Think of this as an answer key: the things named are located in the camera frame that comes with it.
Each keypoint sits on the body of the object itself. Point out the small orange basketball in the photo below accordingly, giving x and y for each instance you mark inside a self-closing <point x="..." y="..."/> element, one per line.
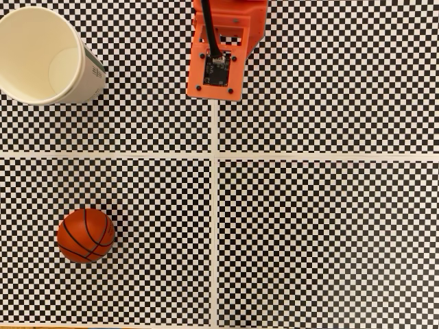
<point x="85" y="236"/>

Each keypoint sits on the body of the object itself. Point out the white paper cup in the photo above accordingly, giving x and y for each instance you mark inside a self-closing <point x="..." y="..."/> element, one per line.
<point x="31" y="51"/>

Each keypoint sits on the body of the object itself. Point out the black white checkerboard sheet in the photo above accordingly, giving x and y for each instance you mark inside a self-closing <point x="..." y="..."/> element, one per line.
<point x="137" y="120"/>
<point x="326" y="85"/>
<point x="154" y="205"/>
<point x="326" y="240"/>

